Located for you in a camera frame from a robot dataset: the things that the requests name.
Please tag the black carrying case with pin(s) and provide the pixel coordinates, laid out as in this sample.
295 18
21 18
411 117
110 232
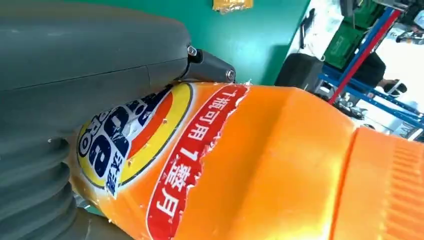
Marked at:
298 71

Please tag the blue metal rack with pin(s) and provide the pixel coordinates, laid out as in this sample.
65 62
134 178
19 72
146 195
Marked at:
402 112

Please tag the red pole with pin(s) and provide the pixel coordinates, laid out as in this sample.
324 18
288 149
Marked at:
363 58

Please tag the green plastic crate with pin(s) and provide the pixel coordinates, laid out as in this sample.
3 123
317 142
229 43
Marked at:
342 46
366 13

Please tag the person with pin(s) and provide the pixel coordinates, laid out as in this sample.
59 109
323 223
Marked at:
374 69

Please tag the orange detergent bottle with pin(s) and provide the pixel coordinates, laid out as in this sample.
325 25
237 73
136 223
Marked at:
265 165

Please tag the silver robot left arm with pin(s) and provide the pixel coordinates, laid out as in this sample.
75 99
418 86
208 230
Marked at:
30 192

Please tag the yellow sheet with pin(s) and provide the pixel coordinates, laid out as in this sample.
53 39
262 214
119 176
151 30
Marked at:
232 5

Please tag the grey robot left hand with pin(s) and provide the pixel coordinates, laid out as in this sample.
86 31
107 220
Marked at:
82 66

